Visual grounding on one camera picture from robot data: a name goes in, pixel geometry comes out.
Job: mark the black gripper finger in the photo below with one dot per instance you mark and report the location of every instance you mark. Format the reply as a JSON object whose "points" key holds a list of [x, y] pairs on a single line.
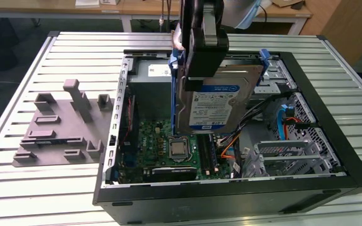
{"points": [[195, 84]]}

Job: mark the hard disk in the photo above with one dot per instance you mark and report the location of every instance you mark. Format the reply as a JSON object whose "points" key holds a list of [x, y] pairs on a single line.
{"points": [[218, 106]]}

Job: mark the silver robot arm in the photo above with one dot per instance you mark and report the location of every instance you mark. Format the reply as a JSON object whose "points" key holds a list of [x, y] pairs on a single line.
{"points": [[248, 14]]}

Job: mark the metal disk bay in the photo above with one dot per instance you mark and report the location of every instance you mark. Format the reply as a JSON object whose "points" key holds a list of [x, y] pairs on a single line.
{"points": [[290, 158]]}

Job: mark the grey power supply unit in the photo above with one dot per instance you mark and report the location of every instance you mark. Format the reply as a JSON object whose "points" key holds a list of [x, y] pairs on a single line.
{"points": [[149, 99]]}

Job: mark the metal optical drive cage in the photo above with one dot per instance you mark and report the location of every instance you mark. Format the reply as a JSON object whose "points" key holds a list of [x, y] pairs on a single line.
{"points": [[278, 80]]}

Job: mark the green motherboard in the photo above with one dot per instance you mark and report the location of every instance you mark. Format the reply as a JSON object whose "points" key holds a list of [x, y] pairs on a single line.
{"points": [[149, 131]]}

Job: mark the silver CPU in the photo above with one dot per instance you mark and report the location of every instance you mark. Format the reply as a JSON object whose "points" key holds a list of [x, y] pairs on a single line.
{"points": [[177, 148]]}

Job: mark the CPU socket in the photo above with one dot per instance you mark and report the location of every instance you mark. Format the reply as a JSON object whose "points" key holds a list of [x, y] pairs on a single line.
{"points": [[168, 150]]}

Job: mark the brown cardboard piece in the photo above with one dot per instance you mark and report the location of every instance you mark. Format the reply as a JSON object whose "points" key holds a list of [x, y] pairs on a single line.
{"points": [[283, 2]]}

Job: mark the black graphics card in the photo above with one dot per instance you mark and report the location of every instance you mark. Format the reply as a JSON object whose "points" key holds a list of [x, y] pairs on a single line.
{"points": [[171, 173]]}

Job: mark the white labelled box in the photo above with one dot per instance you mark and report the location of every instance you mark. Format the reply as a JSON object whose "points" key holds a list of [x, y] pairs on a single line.
{"points": [[109, 2]]}

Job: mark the grey parts rack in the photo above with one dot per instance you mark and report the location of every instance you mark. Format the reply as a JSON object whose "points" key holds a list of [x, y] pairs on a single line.
{"points": [[66, 127]]}

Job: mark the wooden cabinet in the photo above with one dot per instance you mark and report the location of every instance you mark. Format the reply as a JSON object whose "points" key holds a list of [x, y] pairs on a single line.
{"points": [[350, 28]]}

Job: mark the black PC case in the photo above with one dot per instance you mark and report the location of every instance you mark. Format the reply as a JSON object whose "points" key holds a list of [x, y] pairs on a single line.
{"points": [[199, 200]]}

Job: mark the wooden desk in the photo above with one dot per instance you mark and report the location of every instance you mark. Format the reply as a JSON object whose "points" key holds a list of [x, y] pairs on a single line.
{"points": [[57, 9]]}

